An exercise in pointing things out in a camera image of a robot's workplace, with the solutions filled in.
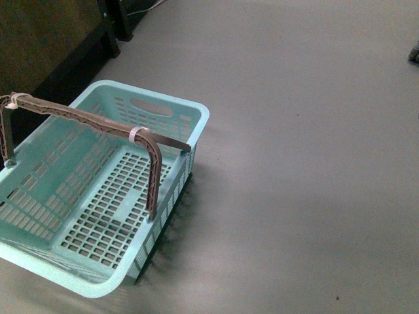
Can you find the light blue plastic basket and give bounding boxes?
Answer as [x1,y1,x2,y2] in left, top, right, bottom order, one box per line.
[1,80,210,298]

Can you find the white zip tie right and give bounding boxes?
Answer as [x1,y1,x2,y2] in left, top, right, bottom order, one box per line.
[128,126,143,143]

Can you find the white zip tie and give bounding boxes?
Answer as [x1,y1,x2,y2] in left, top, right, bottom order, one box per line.
[5,93,30,110]
[128,126,143,143]

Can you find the dark wooden cabinet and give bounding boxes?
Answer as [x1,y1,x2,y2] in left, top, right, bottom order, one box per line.
[0,0,136,99]

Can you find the white zip tie left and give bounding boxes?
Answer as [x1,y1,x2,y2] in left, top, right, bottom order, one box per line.
[5,93,30,110]

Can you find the dark object at edge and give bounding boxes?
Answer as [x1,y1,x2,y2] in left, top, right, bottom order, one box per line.
[408,42,419,63]

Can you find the white cable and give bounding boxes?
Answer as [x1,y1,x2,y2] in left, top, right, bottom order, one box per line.
[126,0,164,16]

